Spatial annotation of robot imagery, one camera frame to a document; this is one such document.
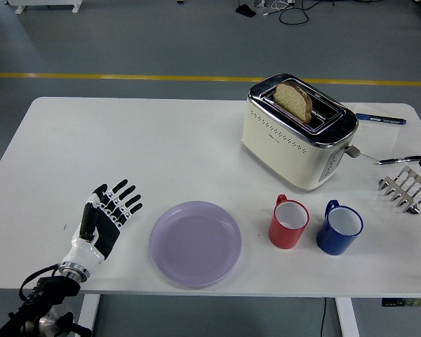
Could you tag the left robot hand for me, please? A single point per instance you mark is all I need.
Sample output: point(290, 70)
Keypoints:
point(105, 231)

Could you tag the purple plastic plate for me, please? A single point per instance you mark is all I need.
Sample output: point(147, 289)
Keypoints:
point(196, 245)

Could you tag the bread slice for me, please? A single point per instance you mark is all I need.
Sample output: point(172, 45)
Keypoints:
point(293, 100)

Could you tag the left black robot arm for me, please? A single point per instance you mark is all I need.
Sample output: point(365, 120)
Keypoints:
point(52, 291)

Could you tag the black ballpoint pen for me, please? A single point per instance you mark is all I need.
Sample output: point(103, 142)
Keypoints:
point(401, 160)

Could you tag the metal toast rack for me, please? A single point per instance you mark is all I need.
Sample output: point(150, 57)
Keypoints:
point(405, 191)

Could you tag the white paper sheet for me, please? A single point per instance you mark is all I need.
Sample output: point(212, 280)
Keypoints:
point(377, 138)

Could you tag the blue marker pen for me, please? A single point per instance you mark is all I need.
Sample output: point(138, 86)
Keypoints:
point(380, 118)

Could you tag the white table leg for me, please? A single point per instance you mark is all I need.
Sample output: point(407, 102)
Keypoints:
point(347, 317)
point(87, 316)

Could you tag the blue enamel mug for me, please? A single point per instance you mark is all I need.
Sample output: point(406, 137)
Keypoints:
point(331, 242)

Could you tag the black table control panel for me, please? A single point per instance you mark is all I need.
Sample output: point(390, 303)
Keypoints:
point(408, 302)

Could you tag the cream and chrome toaster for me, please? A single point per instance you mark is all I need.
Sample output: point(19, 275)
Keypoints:
point(284, 154)

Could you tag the yellow floor tape line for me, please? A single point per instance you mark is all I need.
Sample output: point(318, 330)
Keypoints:
point(126, 77)

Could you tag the red enamel mug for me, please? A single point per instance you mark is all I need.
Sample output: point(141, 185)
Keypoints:
point(284, 237)

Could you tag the white furniture base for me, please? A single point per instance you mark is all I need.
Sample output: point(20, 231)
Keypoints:
point(43, 4)

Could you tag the black floor pedal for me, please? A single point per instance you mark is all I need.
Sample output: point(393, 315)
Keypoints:
point(245, 10)

